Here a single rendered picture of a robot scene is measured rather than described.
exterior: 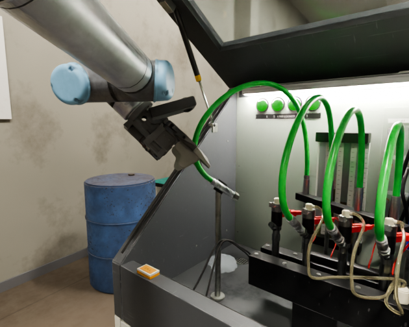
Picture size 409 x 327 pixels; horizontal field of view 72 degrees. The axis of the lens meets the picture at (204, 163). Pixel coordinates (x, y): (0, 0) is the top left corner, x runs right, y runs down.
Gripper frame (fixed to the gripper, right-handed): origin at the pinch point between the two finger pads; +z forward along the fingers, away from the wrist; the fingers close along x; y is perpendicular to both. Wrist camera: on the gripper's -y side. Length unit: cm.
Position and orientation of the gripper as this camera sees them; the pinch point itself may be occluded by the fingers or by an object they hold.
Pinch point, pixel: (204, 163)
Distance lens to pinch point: 69.4
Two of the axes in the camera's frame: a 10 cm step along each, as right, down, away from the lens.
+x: 2.4, -0.9, -9.7
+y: -6.6, 7.1, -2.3
